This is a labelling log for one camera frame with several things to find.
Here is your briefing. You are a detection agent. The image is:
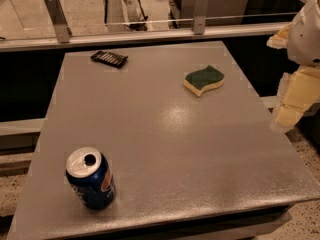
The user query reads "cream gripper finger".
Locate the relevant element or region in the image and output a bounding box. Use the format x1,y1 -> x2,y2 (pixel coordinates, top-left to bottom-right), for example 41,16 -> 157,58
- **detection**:
270,65 -> 320,133
266,24 -> 291,49

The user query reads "right metal rail bracket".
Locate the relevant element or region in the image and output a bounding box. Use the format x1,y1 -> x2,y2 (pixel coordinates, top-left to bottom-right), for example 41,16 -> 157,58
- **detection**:
193,0 -> 209,35

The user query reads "metal horizontal rail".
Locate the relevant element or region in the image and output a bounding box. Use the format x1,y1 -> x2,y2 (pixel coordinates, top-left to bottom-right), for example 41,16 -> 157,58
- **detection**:
0,21 -> 293,53

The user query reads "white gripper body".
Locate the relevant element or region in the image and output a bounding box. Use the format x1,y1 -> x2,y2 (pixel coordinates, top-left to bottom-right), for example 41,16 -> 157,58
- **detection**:
287,0 -> 320,66

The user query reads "blue pepsi can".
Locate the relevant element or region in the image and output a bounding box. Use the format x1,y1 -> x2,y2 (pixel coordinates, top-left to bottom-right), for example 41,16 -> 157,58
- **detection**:
66,147 -> 115,210

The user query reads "left metal rail bracket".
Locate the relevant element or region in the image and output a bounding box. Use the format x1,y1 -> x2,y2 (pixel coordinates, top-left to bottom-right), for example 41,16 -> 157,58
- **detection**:
44,0 -> 72,43

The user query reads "black rxbar chocolate wrapper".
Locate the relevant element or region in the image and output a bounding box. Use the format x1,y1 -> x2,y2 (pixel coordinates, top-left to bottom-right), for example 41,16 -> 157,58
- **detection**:
91,51 -> 128,68

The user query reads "metal rail bracket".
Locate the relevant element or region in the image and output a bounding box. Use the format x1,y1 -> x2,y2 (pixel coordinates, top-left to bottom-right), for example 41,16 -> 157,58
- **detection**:
193,0 -> 209,35
44,0 -> 72,43

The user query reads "green yellow sponge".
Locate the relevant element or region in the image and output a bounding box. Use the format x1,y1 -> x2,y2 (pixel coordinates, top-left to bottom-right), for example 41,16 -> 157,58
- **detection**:
183,65 -> 225,97

